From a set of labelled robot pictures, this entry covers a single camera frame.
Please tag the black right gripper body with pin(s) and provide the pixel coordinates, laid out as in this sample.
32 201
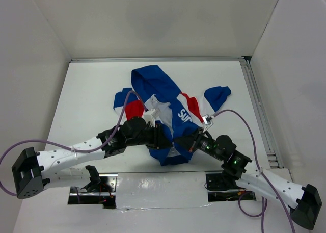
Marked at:
199 140

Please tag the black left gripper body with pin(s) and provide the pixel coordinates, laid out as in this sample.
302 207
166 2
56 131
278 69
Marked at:
148 136

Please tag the blue white red jacket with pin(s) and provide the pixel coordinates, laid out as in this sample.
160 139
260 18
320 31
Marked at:
179 114

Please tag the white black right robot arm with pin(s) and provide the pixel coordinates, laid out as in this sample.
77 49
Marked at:
302 202

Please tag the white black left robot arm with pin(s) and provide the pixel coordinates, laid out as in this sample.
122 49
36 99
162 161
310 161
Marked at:
36 171

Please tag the white taped cover panel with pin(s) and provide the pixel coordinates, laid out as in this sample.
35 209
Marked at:
161 190

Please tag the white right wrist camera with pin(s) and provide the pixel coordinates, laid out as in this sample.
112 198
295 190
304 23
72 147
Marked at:
207 122

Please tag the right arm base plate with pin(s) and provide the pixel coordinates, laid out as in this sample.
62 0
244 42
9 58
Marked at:
219 190

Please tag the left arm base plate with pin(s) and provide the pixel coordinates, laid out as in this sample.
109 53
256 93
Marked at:
104 194

